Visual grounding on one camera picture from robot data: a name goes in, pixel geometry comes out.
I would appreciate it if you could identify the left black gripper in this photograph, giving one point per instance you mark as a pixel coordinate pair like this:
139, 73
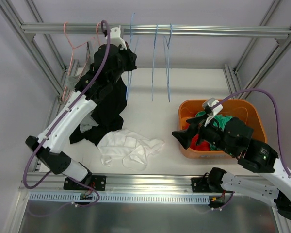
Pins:
128, 58

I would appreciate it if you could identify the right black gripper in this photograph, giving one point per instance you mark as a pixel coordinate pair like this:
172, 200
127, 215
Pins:
197, 129

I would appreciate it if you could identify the red tank top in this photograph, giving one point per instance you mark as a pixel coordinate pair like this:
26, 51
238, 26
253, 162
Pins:
203, 146

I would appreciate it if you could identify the blue hanger of white top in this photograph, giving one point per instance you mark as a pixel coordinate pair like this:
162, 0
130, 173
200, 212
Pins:
131, 36

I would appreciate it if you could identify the green tank top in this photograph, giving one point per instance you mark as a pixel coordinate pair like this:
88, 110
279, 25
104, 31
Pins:
219, 122

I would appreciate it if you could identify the blue hanger of red top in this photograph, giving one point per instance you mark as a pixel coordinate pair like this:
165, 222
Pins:
166, 47

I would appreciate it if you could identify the blue hanger of green top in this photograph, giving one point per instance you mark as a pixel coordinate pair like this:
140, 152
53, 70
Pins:
153, 62

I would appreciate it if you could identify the white tank top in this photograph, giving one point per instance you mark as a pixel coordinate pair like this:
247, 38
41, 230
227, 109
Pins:
129, 147

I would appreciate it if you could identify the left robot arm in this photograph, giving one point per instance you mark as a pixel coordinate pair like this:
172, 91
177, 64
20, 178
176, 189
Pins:
110, 62

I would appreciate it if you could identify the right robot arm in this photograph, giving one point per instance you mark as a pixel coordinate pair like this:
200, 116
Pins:
236, 140

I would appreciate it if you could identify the black tank top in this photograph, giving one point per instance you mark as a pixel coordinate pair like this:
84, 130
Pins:
106, 115

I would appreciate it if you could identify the pink hanger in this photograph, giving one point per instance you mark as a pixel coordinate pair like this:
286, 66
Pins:
67, 90
94, 43

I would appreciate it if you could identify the grey tank top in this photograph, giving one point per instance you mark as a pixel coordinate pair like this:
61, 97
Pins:
88, 122

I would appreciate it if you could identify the orange plastic basket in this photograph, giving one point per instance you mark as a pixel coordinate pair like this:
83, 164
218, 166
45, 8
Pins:
241, 109

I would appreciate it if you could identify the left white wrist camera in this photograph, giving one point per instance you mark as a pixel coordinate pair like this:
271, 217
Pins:
113, 37

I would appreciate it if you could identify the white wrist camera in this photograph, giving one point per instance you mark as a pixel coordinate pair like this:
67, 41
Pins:
113, 37
212, 108

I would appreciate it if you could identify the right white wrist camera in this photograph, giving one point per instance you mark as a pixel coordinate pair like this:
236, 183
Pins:
212, 108

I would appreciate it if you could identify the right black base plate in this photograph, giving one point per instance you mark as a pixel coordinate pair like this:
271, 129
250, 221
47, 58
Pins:
200, 185

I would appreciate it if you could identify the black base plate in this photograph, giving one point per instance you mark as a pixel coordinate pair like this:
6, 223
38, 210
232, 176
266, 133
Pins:
97, 182
200, 185

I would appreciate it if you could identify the aluminium frame posts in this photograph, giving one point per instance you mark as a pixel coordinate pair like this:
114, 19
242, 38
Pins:
14, 20

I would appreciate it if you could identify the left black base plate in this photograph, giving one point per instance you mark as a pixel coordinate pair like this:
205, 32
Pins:
97, 182

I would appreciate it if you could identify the aluminium hanging rail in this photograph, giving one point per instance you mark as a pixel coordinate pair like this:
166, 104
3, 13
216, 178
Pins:
160, 29

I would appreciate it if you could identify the white slotted cable duct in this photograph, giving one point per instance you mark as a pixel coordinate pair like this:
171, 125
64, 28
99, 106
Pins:
119, 198

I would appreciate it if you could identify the aluminium front rail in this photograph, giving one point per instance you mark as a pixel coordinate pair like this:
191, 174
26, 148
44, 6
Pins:
130, 182

